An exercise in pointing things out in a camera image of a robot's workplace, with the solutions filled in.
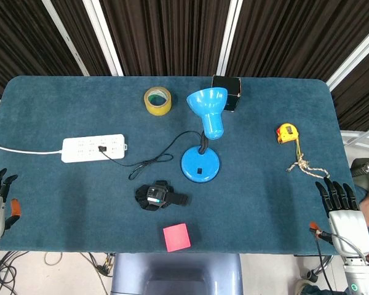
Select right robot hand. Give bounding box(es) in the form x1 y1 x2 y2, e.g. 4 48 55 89
309 176 369 259

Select blue desk lamp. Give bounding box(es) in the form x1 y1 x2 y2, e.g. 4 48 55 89
180 87 228 184

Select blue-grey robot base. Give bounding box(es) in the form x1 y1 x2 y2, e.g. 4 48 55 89
110 253 244 295

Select blue table mat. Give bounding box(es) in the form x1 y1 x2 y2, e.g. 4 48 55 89
0 75 363 256

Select yellow tape measure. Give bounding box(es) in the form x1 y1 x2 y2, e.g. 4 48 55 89
276 123 300 144

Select white power strip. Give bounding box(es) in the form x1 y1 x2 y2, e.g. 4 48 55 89
60 133 129 163

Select pink sticky note pad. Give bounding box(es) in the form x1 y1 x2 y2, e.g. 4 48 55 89
162 223 192 253

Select black cardboard box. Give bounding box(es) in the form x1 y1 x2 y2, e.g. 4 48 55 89
211 74 243 113

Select yellow tape roll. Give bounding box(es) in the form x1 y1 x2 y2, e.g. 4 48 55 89
143 86 173 117

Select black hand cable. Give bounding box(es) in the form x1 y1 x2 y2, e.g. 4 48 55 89
313 230 369 295

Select black floor cables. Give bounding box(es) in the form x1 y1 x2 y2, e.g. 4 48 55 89
0 251 115 295

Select white power strip cable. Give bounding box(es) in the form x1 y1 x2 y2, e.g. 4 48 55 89
0 142 63 155

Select braided beige rope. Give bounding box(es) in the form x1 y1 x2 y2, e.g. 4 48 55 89
286 138 331 179

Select black lamp power cord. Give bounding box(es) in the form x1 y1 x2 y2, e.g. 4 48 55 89
98 130 206 181

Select black wrist strap device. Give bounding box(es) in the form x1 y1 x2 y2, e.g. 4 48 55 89
135 180 190 211

